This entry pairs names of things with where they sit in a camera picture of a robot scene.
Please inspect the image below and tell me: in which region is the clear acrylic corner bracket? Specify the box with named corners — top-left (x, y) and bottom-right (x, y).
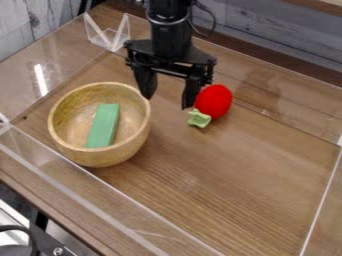
top-left (83, 13), bottom-right (131, 53)

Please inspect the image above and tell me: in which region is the red toy strawberry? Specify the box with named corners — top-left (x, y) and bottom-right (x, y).
top-left (187, 84), bottom-right (233, 128)

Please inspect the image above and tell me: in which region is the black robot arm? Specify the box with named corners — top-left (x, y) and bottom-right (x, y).
top-left (124, 0), bottom-right (217, 109)

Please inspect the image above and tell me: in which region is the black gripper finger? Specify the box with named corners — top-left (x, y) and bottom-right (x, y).
top-left (134, 66), bottom-right (158, 99)
top-left (182, 77), bottom-right (202, 109)

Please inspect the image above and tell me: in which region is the clear acrylic tray wall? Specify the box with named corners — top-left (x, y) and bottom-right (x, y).
top-left (0, 114), bottom-right (223, 256)

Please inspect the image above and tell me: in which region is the green rectangular block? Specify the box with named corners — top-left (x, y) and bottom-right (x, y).
top-left (87, 104), bottom-right (120, 148)

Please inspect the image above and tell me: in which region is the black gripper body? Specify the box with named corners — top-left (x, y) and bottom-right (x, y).
top-left (124, 18), bottom-right (217, 85)

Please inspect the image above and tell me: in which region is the brown wooden bowl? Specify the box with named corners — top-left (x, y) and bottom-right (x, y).
top-left (48, 82), bottom-right (151, 167)

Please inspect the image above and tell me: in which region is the black metal stand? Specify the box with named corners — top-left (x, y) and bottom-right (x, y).
top-left (0, 208), bottom-right (78, 256)

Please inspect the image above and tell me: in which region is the black cable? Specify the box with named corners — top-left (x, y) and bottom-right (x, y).
top-left (191, 0), bottom-right (218, 38)

